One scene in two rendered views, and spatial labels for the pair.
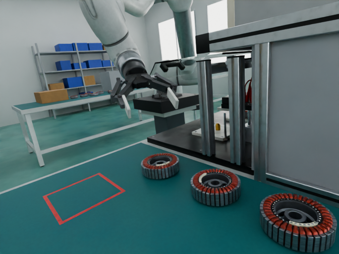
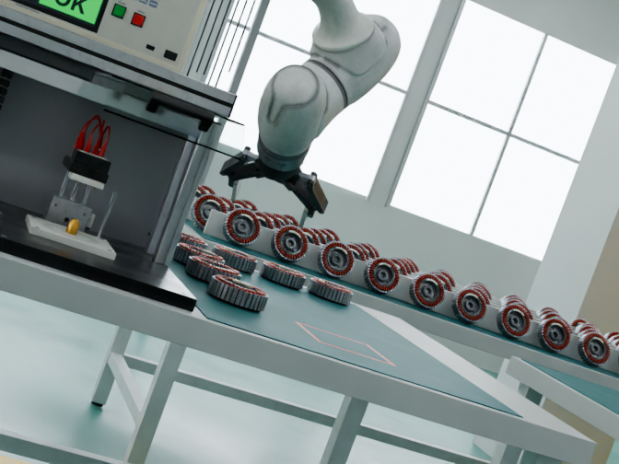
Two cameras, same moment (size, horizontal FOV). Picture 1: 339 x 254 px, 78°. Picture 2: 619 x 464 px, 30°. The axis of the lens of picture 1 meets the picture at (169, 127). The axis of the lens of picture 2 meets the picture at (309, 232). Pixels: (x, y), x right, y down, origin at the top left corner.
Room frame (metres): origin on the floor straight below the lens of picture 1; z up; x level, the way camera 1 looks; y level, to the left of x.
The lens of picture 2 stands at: (2.52, 0.92, 1.03)
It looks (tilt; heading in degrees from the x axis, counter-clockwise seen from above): 3 degrees down; 202
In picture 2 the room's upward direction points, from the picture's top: 20 degrees clockwise
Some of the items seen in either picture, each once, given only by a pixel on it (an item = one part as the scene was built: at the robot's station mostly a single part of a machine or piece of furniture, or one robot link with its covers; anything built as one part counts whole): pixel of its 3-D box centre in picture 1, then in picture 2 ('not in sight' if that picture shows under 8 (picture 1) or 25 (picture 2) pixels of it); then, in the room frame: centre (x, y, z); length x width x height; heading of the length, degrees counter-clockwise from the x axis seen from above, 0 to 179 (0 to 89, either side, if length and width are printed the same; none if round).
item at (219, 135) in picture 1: (218, 131); (69, 236); (0.81, -0.19, 0.78); 0.15 x 0.15 x 0.01; 40
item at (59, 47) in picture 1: (63, 48); not in sight; (6.51, 2.77, 1.88); 0.42 x 0.36 x 0.21; 41
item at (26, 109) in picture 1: (100, 116); not in sight; (3.48, 1.14, 0.38); 2.20 x 0.90 x 0.75; 130
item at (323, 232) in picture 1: (294, 218); (198, 258); (0.30, -0.20, 0.77); 0.11 x 0.11 x 0.04
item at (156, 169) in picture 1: (160, 165); (238, 293); (0.57, 0.04, 0.77); 0.11 x 0.11 x 0.04
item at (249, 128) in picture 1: (251, 131); (66, 214); (0.70, -0.29, 0.80); 0.08 x 0.05 x 0.06; 130
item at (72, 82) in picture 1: (72, 82); not in sight; (6.53, 2.74, 0.92); 0.42 x 0.42 x 0.29; 41
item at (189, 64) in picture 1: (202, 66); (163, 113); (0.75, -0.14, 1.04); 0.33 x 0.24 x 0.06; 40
